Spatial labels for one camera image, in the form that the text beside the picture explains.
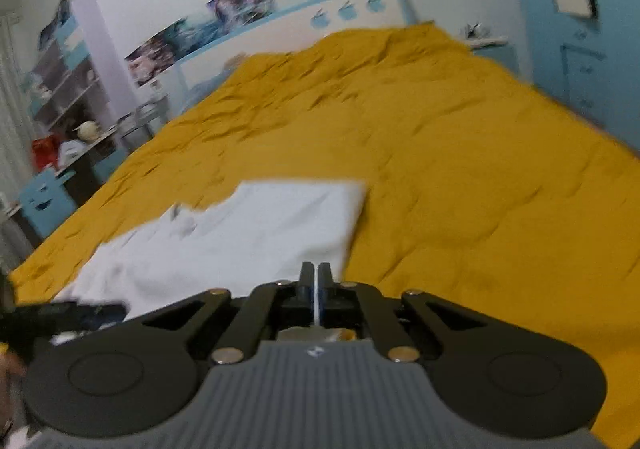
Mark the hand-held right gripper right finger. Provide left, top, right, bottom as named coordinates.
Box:
left=319, top=261, right=496, bottom=364

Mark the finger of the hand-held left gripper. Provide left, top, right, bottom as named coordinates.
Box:
left=75, top=301, right=127, bottom=331

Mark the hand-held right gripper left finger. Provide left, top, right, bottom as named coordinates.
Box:
left=130, top=261, right=317, bottom=364

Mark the white printed sweatshirt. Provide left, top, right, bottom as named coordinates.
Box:
left=50, top=179, right=369, bottom=346

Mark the person's left hand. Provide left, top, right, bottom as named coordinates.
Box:
left=0, top=346, right=27, bottom=422

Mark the blue chair with face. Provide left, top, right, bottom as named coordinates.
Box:
left=19, top=168, right=77, bottom=238

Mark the white cloth on desk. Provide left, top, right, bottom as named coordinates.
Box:
left=58, top=140, right=84, bottom=166

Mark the red bag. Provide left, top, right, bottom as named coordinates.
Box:
left=31, top=134, right=61, bottom=173

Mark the yellow quilted blanket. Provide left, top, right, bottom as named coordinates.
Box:
left=7, top=22, right=640, bottom=449

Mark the striped curtain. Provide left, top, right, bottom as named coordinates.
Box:
left=0, top=14, right=32, bottom=210

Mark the blue pillow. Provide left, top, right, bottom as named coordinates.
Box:
left=186, top=54, right=249, bottom=106

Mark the white shelf unit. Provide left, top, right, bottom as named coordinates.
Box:
left=20, top=0, right=126, bottom=152

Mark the white and blue headboard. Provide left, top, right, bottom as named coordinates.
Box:
left=172, top=0, right=418, bottom=95

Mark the blue drawer cabinet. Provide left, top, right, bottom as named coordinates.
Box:
left=559, top=42, right=609, bottom=126

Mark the wall poster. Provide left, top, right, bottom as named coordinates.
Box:
left=162, top=15, right=226, bottom=61
left=207, top=0, right=277, bottom=26
left=125, top=35, right=177, bottom=87

